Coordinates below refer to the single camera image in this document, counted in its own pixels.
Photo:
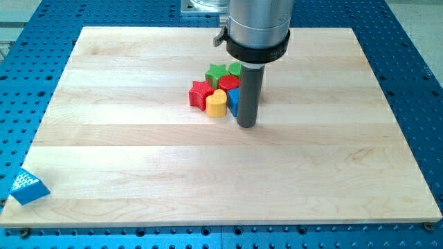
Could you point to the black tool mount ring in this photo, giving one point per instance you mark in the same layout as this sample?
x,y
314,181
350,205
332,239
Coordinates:
x,y
255,55

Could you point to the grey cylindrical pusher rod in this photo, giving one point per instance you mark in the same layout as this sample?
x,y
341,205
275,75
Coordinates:
x,y
250,86

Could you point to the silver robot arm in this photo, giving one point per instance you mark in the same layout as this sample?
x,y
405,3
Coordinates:
x,y
257,32

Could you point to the green star block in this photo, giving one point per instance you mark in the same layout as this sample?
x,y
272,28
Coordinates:
x,y
214,74

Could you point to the red star block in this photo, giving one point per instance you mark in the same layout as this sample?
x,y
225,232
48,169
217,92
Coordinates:
x,y
198,93

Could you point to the green round block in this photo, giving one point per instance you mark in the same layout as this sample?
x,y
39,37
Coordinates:
x,y
235,69

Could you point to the red round block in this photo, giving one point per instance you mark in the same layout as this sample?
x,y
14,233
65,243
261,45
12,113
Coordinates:
x,y
228,82

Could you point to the yellow heart block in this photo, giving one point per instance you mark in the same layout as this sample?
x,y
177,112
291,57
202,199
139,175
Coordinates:
x,y
216,104

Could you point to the wooden board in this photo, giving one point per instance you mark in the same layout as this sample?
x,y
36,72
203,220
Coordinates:
x,y
120,145

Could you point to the right board clamp screw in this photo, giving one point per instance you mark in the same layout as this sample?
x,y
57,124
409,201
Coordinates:
x,y
428,226

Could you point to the board clamp screw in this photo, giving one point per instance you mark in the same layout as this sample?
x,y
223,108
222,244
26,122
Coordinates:
x,y
23,233
428,226

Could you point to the blue triangle block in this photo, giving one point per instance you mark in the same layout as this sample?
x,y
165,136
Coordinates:
x,y
28,188

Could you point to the left board clamp screw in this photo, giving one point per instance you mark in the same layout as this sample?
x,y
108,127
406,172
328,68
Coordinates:
x,y
23,233

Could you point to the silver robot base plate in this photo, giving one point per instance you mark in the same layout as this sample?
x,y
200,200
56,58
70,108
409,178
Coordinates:
x,y
205,7

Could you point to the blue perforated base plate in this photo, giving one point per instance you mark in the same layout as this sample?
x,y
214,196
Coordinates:
x,y
35,63

